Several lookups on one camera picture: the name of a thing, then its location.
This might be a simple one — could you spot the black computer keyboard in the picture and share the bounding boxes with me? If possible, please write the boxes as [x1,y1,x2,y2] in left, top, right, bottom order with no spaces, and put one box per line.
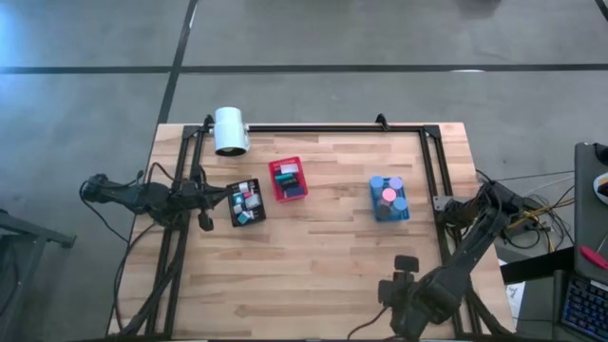
[560,274,608,339]

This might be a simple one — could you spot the red plastic basket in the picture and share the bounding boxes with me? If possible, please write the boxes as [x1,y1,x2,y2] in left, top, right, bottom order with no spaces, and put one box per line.
[267,156,310,204]

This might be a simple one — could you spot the black plastic basket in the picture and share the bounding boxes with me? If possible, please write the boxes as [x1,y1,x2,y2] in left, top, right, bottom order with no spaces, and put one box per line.
[225,178,268,229]

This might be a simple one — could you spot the white paper sheet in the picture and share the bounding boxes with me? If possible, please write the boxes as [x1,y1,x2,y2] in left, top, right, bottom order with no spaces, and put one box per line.
[505,280,526,310]

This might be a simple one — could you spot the black floor cable tangle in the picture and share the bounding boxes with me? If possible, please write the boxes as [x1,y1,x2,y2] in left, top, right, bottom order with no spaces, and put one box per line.
[474,168,576,251]

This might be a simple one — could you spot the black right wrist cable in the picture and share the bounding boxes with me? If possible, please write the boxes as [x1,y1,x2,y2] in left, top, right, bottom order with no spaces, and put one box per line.
[346,305,391,341]

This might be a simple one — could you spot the red handled tool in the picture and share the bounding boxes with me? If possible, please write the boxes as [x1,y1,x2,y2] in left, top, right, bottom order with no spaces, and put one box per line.
[579,245,608,272]

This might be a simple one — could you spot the white round patterned object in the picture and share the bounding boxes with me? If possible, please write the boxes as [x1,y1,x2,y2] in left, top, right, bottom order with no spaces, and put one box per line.
[592,171,608,205]

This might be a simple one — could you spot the white cylindrical lamp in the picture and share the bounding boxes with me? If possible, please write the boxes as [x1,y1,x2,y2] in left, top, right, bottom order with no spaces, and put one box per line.
[213,106,251,157]

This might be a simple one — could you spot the grey metal stand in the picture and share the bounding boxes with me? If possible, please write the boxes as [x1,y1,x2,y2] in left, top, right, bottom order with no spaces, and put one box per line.
[0,208,77,342]

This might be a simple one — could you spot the blue plastic basket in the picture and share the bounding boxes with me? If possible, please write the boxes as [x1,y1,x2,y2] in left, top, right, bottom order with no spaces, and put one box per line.
[369,176,411,223]

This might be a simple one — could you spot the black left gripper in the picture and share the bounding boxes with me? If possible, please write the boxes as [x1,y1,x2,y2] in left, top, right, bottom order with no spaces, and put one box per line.
[182,164,231,233]

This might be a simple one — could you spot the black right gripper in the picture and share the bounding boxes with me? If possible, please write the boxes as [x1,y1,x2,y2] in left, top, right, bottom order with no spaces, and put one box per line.
[377,254,422,308]

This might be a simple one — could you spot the dark grey desk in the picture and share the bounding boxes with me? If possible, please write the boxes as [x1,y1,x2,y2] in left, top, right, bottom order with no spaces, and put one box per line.
[573,141,608,286]

